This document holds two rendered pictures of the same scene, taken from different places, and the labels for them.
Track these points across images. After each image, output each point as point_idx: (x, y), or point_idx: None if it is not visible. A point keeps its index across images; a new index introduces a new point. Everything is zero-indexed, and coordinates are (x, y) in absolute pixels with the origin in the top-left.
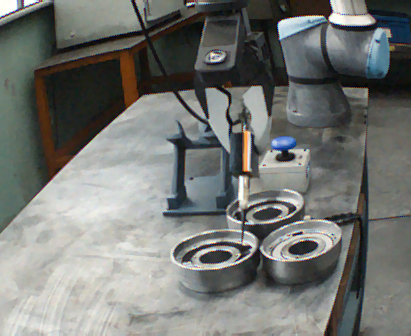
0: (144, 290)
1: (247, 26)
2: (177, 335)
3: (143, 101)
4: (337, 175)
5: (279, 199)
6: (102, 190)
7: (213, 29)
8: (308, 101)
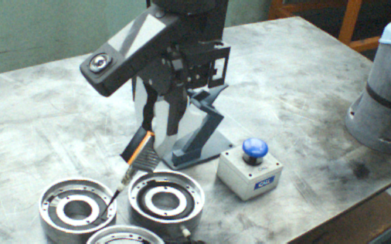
0: (24, 196)
1: (213, 32)
2: None
3: (290, 22)
4: (294, 206)
5: (194, 194)
6: None
7: (137, 25)
8: (364, 113)
